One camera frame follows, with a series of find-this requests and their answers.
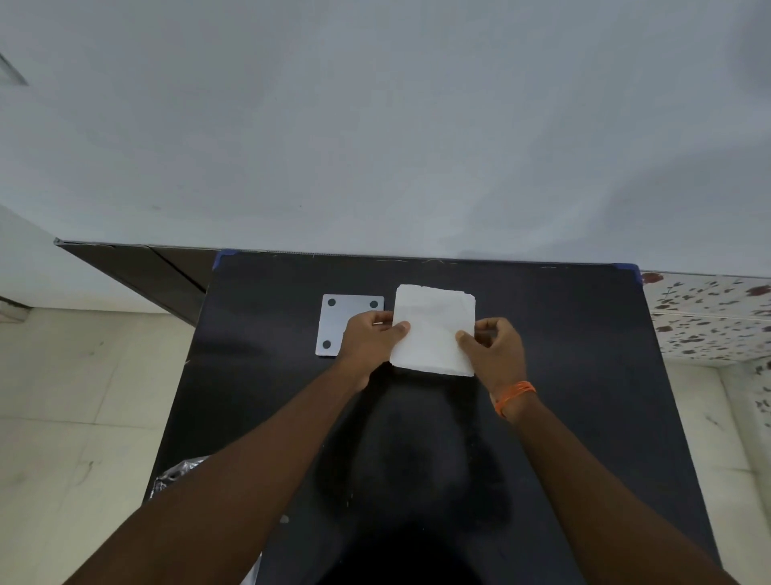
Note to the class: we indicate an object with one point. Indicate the person's right hand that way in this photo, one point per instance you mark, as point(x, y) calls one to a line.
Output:
point(503, 361)

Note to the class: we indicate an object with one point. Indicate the person's left hand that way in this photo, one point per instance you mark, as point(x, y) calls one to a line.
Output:
point(361, 346)

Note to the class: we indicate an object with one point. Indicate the person's left thumb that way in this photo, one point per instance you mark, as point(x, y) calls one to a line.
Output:
point(400, 333)

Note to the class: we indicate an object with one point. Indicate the person's right thumb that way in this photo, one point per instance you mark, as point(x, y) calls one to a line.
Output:
point(467, 343)

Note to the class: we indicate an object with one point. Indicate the white paper napkin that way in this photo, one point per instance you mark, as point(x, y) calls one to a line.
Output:
point(435, 331)

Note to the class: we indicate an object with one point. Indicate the person's left forearm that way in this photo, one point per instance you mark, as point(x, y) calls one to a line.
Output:
point(241, 482)

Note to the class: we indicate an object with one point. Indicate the person's right forearm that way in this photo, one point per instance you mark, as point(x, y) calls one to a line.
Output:
point(602, 500)

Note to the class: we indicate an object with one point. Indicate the square metal plate with holes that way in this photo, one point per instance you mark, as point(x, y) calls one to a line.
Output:
point(337, 319)

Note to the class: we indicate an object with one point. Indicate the orange thread wristband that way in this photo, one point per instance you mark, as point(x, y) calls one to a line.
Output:
point(514, 398)

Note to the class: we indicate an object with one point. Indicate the black table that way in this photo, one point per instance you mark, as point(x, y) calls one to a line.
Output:
point(421, 422)

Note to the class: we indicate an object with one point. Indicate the blue tape corner piece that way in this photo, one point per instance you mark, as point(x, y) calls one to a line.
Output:
point(631, 271)
point(218, 260)

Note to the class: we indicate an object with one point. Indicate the dark brown side table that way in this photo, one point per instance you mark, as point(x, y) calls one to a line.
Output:
point(150, 274)

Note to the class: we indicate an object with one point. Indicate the crumpled silver plastic bag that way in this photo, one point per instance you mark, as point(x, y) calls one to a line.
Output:
point(174, 473)

